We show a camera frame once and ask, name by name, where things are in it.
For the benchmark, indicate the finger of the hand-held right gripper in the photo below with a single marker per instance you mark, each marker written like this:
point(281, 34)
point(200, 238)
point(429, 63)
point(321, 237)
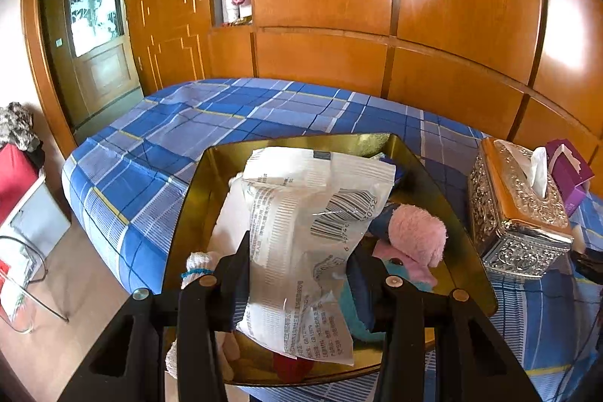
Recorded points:
point(591, 265)

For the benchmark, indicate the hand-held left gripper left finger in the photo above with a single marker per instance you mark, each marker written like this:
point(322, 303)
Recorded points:
point(188, 336)

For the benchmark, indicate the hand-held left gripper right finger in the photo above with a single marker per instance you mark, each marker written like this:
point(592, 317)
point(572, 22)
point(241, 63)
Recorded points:
point(365, 293)

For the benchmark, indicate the blue teddy bear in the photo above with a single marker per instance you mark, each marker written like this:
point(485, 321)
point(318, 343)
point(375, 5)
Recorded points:
point(346, 308)

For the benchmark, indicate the white knotted socks bundle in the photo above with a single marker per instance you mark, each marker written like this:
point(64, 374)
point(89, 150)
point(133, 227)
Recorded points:
point(200, 263)

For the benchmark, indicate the white cloth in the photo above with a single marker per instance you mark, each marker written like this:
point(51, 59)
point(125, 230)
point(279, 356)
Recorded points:
point(231, 213)

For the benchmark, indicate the gold metal tray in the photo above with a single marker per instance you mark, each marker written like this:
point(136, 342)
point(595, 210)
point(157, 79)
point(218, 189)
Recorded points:
point(212, 169)

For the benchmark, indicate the ornate metal tissue box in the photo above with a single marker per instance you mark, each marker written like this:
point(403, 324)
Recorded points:
point(513, 223)

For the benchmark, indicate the purple carton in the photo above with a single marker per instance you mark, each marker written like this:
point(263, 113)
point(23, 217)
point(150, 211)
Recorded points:
point(572, 176)

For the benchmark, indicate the white tissue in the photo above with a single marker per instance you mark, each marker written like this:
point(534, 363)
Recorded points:
point(537, 171)

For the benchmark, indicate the glass side table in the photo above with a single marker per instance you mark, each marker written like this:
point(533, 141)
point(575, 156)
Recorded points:
point(28, 270)

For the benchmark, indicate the blue plaid bedsheet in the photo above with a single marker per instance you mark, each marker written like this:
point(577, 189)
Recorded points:
point(188, 119)

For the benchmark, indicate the red cloth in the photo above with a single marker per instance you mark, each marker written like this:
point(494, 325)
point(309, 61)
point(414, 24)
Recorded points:
point(16, 180)

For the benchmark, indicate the grey crumpled cloth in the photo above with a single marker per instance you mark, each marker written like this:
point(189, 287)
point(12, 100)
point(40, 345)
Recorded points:
point(19, 126)

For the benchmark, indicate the wooden door with knob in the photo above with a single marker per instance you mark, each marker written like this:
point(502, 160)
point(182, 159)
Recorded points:
point(165, 16)

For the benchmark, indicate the frosted glass door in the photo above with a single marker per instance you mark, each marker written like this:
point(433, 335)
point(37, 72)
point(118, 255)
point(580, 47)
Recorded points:
point(94, 6)

